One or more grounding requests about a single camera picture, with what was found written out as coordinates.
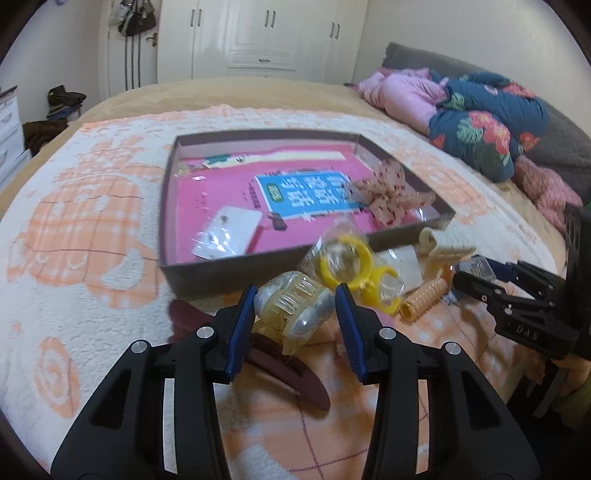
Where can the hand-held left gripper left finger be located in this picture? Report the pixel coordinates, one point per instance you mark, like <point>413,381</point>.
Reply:
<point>239,325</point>

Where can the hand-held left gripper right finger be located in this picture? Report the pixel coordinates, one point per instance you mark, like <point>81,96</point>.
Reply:
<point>351,332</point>

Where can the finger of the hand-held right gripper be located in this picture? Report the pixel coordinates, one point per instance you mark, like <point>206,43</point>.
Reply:
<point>480,290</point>
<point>531,279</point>

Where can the small blue jewelry packet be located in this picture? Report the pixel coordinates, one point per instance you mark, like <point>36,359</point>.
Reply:
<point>478,266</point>

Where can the clear yellow hair claw clip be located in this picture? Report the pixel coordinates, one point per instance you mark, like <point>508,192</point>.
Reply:
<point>291,307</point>

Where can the cream hair claw clip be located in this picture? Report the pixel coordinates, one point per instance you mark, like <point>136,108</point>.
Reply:
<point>445,247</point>

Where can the orange ribbed hair roller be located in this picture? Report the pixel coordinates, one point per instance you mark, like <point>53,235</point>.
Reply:
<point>422,300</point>

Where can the shallow brown cardboard box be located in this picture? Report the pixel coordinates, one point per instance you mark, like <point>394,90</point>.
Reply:
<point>207,272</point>

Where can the maroon hair clip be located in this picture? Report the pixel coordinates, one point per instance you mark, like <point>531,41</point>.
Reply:
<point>295,381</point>

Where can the small clear plastic bag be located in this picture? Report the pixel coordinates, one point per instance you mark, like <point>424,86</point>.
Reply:
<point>408,267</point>

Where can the pink fuzzy cloth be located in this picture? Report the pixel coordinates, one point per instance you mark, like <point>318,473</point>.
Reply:
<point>545,187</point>

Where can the white earring card in bag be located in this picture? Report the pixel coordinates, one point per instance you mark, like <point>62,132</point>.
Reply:
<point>228,230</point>

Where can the dotted sheer hair bow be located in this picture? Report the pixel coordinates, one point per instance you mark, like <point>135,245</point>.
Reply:
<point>388,194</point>

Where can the blue floral quilt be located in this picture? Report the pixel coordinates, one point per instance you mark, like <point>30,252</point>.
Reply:
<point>485,124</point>

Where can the orange plaid fleece blanket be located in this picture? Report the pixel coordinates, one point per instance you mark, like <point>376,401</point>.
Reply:
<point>92,221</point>

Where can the pink quilt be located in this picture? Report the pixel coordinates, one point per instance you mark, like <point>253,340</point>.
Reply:
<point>406,94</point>

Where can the dark brown cloth heap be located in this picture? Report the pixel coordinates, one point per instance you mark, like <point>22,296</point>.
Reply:
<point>44,136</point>

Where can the white door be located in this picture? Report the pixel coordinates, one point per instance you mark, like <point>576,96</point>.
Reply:
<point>138,64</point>

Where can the pile of dark clothes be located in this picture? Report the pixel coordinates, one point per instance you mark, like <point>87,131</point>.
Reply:
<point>64,101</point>

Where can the white wardrobe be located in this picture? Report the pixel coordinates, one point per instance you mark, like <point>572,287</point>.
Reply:
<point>263,37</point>

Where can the white drawer chest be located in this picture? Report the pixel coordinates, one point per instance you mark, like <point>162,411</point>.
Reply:
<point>11,134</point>

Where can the hanging bags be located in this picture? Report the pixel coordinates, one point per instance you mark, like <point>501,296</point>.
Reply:
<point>136,18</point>

